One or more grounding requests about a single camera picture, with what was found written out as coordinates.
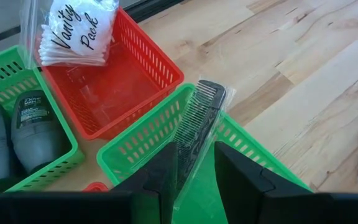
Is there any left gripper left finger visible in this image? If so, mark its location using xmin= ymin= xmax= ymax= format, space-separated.
xmin=112 ymin=141 xmax=178 ymax=224

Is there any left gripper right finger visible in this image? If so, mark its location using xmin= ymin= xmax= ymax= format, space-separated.
xmin=214 ymin=141 xmax=314 ymax=224

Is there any black comb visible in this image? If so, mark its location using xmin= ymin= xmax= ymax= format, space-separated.
xmin=171 ymin=79 xmax=236 ymax=212

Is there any white vanity pack bag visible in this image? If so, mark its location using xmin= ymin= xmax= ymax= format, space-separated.
xmin=19 ymin=0 xmax=121 ymax=70

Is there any red plastic basket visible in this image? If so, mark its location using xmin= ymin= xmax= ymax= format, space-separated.
xmin=82 ymin=182 xmax=110 ymax=193
xmin=34 ymin=6 xmax=185 ymax=141

